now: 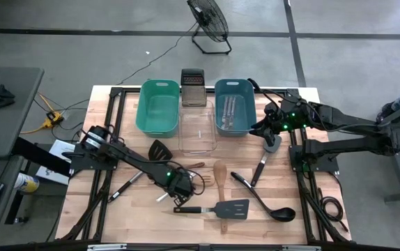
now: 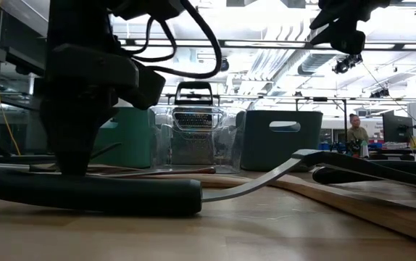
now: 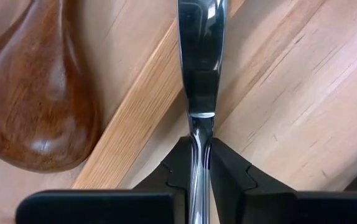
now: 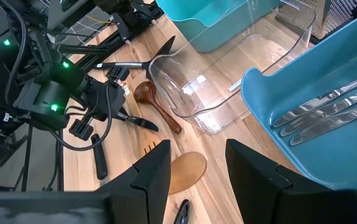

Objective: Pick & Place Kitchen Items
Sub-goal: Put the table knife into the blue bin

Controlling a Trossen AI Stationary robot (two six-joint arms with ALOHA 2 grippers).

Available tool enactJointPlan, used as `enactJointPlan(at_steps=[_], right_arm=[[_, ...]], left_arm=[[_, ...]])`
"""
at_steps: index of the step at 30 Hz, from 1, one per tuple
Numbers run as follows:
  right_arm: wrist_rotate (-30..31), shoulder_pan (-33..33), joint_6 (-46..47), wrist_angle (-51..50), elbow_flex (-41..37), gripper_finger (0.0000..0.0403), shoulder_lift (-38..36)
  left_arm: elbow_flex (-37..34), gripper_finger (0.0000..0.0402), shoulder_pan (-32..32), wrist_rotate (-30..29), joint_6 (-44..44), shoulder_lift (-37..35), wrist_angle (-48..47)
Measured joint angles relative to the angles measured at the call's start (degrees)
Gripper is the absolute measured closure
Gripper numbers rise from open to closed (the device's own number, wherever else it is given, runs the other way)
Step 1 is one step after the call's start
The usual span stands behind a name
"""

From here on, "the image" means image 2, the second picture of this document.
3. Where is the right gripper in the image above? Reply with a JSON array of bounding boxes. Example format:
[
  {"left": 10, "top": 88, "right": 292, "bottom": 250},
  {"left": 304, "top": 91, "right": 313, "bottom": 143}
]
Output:
[{"left": 309, "top": 0, "right": 392, "bottom": 55}]

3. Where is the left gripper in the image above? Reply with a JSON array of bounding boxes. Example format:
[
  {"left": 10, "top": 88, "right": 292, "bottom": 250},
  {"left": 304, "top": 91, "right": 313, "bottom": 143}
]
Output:
[{"left": 40, "top": 0, "right": 166, "bottom": 175}]

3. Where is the green plastic bin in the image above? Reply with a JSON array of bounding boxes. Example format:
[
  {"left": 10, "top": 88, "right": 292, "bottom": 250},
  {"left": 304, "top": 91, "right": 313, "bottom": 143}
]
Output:
[{"left": 91, "top": 107, "right": 157, "bottom": 170}]

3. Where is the black slotted spatula black handle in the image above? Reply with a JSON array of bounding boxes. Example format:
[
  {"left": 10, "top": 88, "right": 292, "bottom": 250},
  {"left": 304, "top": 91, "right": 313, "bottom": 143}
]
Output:
[{"left": 0, "top": 149, "right": 416, "bottom": 215}]

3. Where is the dark brown wooden spoon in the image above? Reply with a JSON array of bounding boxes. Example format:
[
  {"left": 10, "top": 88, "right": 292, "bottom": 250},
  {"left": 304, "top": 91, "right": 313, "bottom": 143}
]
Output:
[{"left": 88, "top": 165, "right": 216, "bottom": 177}]

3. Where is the black slotted turner steel handle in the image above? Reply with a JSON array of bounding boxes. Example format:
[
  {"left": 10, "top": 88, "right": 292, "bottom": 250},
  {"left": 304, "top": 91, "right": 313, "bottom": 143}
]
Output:
[{"left": 0, "top": 143, "right": 122, "bottom": 173}]

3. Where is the black plastic ladle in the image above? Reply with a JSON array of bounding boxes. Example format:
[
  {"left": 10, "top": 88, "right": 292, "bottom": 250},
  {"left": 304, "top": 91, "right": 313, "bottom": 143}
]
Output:
[{"left": 312, "top": 159, "right": 416, "bottom": 184}]

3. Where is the long bamboo spoon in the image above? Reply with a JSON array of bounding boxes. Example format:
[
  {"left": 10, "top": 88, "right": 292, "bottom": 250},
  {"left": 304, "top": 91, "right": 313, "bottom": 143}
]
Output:
[{"left": 159, "top": 173, "right": 416, "bottom": 247}]

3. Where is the black ceiling spotlight cluster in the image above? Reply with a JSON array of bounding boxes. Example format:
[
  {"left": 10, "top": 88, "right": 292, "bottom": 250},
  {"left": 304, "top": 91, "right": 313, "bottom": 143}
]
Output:
[
  {"left": 370, "top": 86, "right": 391, "bottom": 99},
  {"left": 332, "top": 53, "right": 364, "bottom": 75}
]

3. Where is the clear plastic container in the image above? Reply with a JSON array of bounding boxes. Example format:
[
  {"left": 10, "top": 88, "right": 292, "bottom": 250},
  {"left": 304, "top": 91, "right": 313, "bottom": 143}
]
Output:
[{"left": 146, "top": 104, "right": 247, "bottom": 174}]

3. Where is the person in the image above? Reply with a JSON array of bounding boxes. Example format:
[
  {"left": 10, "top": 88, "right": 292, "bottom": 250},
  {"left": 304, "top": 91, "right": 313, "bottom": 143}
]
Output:
[{"left": 346, "top": 113, "right": 370, "bottom": 144}]

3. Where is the black computer monitor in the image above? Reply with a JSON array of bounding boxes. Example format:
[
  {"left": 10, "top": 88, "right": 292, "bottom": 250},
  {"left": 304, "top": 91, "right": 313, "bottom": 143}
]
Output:
[{"left": 381, "top": 109, "right": 415, "bottom": 144}]

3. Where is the dark background desk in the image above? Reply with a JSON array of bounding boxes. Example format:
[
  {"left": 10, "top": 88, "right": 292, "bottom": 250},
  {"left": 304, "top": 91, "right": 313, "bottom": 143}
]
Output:
[{"left": 365, "top": 146, "right": 416, "bottom": 162}]

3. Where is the blue-grey plastic bin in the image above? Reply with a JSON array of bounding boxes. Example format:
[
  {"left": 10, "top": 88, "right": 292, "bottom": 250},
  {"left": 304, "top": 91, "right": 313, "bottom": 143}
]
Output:
[{"left": 233, "top": 110, "right": 324, "bottom": 172}]

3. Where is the metal box grater black handle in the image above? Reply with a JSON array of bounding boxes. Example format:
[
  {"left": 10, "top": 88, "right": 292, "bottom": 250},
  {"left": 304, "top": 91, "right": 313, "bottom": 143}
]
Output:
[{"left": 170, "top": 80, "right": 225, "bottom": 166}]

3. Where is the black aluminium table frame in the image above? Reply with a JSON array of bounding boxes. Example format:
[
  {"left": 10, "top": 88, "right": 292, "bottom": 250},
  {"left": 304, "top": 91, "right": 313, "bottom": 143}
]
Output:
[{"left": 0, "top": 132, "right": 56, "bottom": 165}]

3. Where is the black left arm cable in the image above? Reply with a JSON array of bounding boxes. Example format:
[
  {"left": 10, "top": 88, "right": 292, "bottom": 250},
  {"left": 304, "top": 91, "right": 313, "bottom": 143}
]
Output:
[{"left": 120, "top": 0, "right": 223, "bottom": 80}]

